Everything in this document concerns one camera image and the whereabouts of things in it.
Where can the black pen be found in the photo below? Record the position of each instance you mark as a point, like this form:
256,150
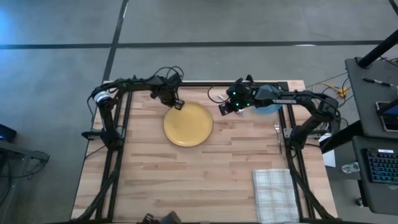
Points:
377,81

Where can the black box device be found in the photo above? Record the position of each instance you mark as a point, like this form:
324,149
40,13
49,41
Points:
6,133

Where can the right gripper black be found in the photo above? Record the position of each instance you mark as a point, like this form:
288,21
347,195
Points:
244,95

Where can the white checked cloth napkin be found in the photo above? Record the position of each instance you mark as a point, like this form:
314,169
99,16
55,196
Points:
275,196

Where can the tablet with dark screen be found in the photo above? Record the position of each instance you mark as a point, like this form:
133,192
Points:
390,119

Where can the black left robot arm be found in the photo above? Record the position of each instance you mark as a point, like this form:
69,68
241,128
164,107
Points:
107,121

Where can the black table-level camera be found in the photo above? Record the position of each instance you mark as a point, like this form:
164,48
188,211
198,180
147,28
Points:
171,217

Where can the grey side desk with keyboard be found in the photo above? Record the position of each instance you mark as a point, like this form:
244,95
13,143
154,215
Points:
382,199

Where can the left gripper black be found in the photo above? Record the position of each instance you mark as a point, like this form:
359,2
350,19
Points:
166,90

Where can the grey side desk with pole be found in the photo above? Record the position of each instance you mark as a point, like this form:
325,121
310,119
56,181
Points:
363,102

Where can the black backlit keyboard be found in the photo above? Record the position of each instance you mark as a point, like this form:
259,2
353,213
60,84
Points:
384,168

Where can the black desk support bar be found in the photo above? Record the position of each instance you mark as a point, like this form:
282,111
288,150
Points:
342,137

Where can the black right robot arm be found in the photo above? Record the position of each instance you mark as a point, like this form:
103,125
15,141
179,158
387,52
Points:
311,99

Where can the black aluminium rig frame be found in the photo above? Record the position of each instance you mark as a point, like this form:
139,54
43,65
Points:
199,84

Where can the clear plastic bottle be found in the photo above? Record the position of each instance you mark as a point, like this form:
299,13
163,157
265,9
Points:
350,168

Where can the light blue bowl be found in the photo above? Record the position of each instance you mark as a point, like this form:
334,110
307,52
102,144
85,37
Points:
269,109

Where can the black round pole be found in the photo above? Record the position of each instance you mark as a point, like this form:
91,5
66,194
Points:
376,49

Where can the yellow round plate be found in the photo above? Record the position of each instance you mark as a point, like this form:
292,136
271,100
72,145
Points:
188,124

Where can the silver metal fork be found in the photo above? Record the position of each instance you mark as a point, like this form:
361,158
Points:
276,125

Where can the white paper sheet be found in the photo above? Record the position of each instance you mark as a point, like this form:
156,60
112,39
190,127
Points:
329,157

